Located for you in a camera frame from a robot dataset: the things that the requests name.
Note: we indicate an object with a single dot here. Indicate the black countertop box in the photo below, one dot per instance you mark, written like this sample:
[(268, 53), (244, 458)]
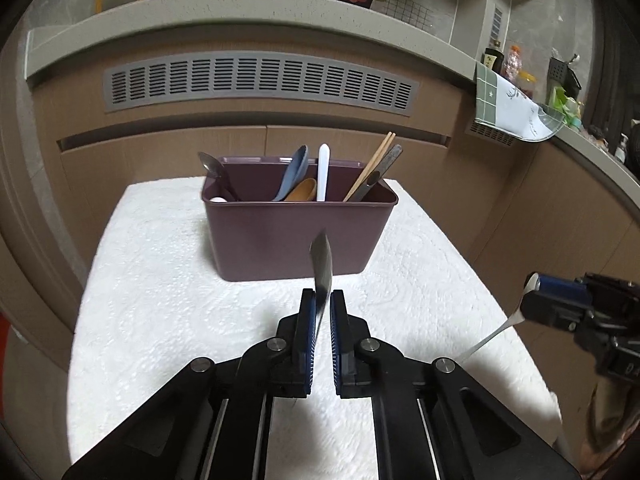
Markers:
[(562, 76)]

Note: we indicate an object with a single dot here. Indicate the small white vent grille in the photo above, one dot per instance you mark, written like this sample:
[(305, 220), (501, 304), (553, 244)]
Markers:
[(497, 20)]

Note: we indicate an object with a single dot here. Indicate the long grey vent grille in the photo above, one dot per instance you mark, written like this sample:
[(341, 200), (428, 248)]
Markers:
[(250, 77)]

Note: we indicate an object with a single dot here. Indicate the shovel-shaped metal spoon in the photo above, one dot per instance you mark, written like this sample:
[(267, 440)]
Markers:
[(321, 265)]

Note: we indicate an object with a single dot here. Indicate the green checked cloth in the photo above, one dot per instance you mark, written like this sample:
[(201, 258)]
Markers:
[(487, 95)]

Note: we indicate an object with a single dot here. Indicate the short grey vent grille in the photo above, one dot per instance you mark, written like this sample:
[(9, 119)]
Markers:
[(492, 133)]

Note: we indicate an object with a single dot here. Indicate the light blue plastic spoon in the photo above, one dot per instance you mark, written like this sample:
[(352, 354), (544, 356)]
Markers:
[(295, 170)]

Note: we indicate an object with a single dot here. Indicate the purple plastic utensil holder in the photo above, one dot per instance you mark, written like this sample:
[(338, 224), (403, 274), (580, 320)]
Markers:
[(290, 240)]

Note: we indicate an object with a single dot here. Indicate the white embossed table cover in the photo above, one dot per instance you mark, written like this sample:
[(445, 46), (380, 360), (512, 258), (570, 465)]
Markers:
[(150, 285)]

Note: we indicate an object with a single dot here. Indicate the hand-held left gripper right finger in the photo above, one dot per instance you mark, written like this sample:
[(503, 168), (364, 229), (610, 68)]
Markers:
[(336, 332)]

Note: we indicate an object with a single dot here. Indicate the beige stone countertop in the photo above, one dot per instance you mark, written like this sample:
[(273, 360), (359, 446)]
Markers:
[(250, 12)]

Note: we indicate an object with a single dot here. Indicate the orange-lidded jar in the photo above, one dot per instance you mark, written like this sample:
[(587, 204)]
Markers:
[(527, 84)]

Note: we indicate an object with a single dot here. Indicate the brown wooden cabinet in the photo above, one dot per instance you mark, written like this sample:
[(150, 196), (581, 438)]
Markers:
[(150, 160)]

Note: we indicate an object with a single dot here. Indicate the red-capped clear bottle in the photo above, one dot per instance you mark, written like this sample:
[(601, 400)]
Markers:
[(515, 60)]

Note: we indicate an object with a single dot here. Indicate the wooden chopstick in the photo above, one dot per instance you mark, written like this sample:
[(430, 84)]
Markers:
[(371, 162), (378, 160)]

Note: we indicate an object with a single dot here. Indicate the metal spoon with face cutout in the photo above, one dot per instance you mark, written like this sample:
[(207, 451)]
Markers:
[(492, 340)]

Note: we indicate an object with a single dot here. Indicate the clear glass plate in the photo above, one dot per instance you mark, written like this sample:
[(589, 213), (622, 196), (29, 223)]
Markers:
[(550, 119)]

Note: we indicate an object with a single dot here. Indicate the dark glass bottle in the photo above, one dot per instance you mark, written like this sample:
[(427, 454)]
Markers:
[(492, 59)]

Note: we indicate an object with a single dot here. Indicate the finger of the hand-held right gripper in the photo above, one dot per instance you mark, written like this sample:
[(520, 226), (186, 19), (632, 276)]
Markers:
[(562, 290), (550, 311)]

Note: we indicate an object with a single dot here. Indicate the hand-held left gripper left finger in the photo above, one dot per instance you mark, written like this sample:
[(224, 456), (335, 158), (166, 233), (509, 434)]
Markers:
[(307, 330)]

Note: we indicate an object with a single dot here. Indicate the wooden spoon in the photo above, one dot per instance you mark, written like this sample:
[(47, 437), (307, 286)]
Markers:
[(305, 190)]

